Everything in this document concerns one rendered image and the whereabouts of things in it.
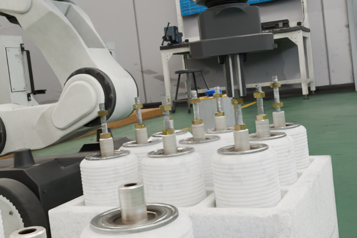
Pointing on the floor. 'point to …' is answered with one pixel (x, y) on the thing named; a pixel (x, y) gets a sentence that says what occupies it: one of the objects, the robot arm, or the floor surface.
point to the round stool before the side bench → (188, 85)
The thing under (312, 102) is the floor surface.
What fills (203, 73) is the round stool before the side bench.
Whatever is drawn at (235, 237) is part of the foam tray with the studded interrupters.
